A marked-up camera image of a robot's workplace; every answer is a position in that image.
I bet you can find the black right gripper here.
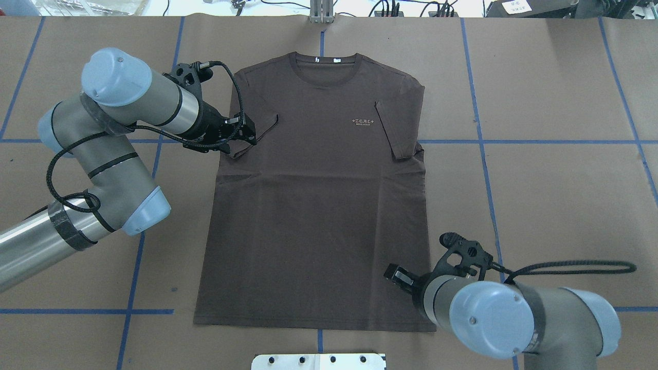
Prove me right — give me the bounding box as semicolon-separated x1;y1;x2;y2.
383;263;437;309

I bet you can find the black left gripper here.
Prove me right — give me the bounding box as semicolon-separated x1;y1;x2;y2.
181;102;257;154

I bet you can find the dark brown t-shirt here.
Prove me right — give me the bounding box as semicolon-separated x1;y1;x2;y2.
192;52;436;332

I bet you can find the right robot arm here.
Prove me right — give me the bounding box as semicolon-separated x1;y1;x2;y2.
385;263;622;369

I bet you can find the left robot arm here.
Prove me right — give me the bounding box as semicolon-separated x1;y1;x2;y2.
1;47;257;292

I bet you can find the white metal base plate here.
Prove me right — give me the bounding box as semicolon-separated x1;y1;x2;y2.
250;353;388;369

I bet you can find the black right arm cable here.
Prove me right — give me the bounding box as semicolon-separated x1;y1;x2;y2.
488;260;637;284

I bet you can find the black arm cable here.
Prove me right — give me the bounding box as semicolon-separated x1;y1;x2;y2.
45;61;245;216
488;260;637;284

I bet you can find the aluminium frame post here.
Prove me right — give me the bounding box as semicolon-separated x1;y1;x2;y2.
309;0;335;24

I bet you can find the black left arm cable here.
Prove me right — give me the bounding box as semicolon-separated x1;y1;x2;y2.
45;61;245;216

